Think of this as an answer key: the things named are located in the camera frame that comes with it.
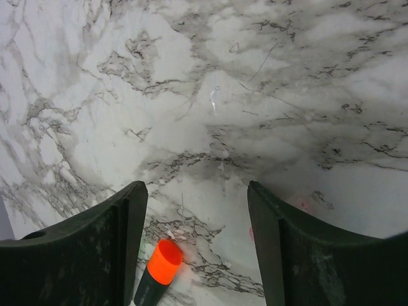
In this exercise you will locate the orange black highlighter pen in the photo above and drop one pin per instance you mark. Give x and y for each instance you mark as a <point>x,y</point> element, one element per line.
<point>149,292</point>

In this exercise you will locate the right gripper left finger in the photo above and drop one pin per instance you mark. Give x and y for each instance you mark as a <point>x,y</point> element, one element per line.
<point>88,259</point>

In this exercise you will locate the orange pen cap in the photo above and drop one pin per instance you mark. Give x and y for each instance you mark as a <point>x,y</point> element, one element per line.
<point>165,262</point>

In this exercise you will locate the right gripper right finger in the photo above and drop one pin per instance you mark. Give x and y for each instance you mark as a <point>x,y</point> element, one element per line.
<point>306,261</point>

